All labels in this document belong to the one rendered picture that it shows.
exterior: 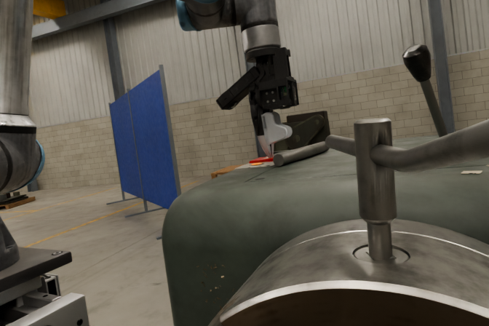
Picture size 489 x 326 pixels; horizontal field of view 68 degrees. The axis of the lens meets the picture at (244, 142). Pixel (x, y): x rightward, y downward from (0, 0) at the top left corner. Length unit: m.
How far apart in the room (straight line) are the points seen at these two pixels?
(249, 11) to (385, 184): 0.55
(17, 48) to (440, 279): 0.75
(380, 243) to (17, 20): 0.73
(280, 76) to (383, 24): 9.77
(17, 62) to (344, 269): 0.70
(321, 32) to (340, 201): 10.22
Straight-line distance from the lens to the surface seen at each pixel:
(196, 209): 0.44
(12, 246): 0.72
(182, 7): 0.73
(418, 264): 0.25
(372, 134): 0.23
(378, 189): 0.23
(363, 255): 0.25
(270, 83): 0.70
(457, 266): 0.26
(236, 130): 11.01
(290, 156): 0.63
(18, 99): 0.81
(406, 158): 0.18
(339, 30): 10.48
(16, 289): 0.69
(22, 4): 0.83
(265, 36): 0.71
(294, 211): 0.39
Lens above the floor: 1.33
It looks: 2 degrees down
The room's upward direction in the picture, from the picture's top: 8 degrees counter-clockwise
